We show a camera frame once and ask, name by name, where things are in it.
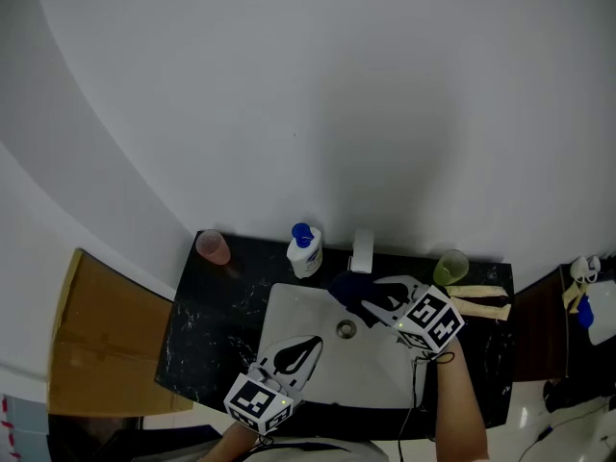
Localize black marble vanity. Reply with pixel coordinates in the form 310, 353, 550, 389
154, 230, 516, 443

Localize pink plastic cup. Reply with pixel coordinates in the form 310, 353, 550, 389
194, 228, 232, 267

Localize dark blue cloth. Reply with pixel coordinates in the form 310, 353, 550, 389
327, 269, 387, 329

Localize white pump bottle blue cap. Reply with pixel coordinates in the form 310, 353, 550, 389
286, 221, 324, 280

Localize pale board with red tape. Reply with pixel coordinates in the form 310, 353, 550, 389
0, 392, 50, 462

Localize brown cardboard box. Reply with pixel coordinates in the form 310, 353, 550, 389
47, 247, 194, 419

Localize green plastic cup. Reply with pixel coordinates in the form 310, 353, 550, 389
432, 248, 471, 287

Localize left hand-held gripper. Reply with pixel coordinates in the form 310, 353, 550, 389
223, 335, 324, 437

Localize dark wooden vanity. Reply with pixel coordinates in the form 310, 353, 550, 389
511, 261, 616, 384

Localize person's white shirt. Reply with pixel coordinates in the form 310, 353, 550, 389
229, 439, 392, 462

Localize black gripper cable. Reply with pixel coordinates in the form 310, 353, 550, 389
396, 350, 456, 462

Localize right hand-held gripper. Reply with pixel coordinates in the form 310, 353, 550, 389
360, 274, 467, 354

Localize person's left forearm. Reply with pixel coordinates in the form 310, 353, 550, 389
195, 420, 262, 462

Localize cream squeeze tube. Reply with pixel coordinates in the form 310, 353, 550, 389
444, 283, 509, 303
451, 296, 513, 322

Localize chrome faucet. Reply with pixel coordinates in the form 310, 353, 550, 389
348, 228, 376, 275

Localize small white sink basin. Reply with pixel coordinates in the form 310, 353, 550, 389
587, 278, 616, 347

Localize black bag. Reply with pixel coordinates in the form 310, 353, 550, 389
542, 374, 616, 414

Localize person's right forearm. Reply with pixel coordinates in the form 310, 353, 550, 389
434, 338, 491, 462

